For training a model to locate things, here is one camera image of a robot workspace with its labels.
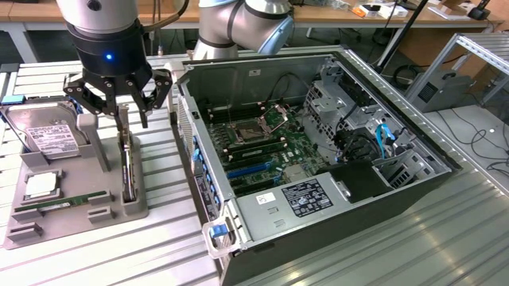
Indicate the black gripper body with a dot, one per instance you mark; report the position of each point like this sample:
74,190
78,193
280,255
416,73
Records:
119,53

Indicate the graphics card silver bracket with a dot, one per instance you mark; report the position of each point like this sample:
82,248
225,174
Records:
127,167

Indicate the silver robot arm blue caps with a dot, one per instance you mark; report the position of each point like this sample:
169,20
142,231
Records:
222,24

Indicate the silver hard disk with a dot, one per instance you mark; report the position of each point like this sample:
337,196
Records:
51,137

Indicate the turquoise plastic tab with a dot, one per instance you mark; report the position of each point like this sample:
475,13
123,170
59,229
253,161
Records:
12,99

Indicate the thin metal locking lever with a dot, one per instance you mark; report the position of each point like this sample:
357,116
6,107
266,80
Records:
229,113

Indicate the cardboard box on desk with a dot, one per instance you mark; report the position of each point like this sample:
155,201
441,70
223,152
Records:
159,6

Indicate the CPU socket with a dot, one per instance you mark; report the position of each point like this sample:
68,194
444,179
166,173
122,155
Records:
249,132

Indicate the metal socket cover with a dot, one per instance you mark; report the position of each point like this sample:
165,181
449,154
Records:
276,116

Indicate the grey parts rack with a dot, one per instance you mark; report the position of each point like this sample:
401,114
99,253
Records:
79,184

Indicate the dark RAM stick white label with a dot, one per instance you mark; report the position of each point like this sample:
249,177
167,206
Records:
254,152

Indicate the silver CPU chip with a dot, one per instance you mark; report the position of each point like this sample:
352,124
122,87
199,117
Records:
39,184

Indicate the blue expansion slot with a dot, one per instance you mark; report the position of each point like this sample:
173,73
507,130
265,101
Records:
249,170

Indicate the green RAM stick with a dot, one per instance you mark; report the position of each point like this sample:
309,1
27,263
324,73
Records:
59,203

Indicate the green motherboard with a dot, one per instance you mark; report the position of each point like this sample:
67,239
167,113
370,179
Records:
294,146

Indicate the black expansion slot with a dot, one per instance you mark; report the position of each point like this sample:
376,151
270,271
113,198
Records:
253,184

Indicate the grey metal drive cage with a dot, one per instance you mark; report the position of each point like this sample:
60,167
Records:
326,104

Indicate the grey power supply unit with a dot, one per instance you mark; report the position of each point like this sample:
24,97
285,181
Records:
270,214

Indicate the small orange box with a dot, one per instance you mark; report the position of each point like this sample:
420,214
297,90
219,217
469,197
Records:
358,10

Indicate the black plastic shroud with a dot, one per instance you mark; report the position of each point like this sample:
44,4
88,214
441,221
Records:
358,178

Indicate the small white box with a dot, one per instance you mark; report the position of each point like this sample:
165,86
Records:
392,12

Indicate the black stand pole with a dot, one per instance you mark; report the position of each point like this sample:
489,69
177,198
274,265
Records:
404,32

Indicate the open black PC case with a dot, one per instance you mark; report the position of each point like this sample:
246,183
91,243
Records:
254,265

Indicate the metal disk bay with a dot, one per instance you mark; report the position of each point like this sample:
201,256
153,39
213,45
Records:
401,169

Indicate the grey computer tower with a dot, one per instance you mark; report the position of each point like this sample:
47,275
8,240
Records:
441,95

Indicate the small black device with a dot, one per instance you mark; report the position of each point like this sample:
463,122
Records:
477,13

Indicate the blue plastic disk rail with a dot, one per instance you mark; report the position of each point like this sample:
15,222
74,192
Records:
78,111

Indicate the wooden desk white frame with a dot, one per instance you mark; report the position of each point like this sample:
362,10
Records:
24,12
342,18

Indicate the aluminium profile frame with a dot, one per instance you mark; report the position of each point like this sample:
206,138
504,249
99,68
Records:
483,40

